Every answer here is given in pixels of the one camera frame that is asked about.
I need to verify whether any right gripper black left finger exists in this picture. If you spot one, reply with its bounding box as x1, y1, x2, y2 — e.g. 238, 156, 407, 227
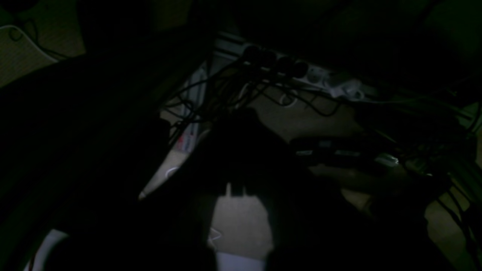
56, 125, 241, 271

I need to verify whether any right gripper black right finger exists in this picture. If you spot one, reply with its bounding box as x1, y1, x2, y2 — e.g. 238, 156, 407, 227
241, 113, 452, 271

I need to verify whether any white power strip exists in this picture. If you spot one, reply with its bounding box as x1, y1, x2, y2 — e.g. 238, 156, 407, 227
215, 33, 378, 102

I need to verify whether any black cable bundle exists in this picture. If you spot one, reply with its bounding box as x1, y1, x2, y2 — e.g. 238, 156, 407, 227
162, 45, 482, 264

